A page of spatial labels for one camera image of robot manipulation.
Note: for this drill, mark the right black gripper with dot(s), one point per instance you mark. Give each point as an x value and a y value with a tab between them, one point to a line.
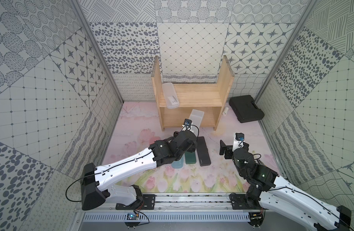
222	148

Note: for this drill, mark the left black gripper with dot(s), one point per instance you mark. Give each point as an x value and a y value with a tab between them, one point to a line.
190	143

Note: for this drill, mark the dark green pencil case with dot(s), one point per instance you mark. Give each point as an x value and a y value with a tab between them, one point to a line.
190	158

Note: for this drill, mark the black pencil case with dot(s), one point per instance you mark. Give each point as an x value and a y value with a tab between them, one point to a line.
202	152

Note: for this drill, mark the light blue pencil case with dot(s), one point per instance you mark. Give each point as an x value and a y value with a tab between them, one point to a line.
178	164

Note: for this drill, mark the frosted barcode pencil case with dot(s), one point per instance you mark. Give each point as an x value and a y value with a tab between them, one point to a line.
196	117

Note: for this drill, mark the frosted clear pencil case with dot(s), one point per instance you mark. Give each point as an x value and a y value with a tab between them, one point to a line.
170	95

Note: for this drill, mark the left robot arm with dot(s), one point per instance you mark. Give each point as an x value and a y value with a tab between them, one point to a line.
99	183

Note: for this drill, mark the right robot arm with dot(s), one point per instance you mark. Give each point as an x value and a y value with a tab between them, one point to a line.
319	217

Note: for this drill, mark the wooden two-tier shelf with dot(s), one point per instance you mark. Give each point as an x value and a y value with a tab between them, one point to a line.
209	98

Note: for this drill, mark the small white roll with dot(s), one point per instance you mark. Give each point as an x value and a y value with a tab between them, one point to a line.
225	111

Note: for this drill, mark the black plastic tool case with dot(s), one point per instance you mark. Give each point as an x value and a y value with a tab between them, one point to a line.
245	109

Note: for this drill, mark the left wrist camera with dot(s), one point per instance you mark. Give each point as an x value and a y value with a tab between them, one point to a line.
187	125

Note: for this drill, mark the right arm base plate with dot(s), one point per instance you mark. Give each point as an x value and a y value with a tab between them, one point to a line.
239	202

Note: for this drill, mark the aluminium mounting rail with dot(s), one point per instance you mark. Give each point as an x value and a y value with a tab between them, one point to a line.
194	202

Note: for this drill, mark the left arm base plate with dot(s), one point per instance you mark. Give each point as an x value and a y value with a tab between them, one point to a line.
146	203

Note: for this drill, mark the white vented cable duct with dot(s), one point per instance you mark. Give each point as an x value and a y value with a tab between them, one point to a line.
168	217

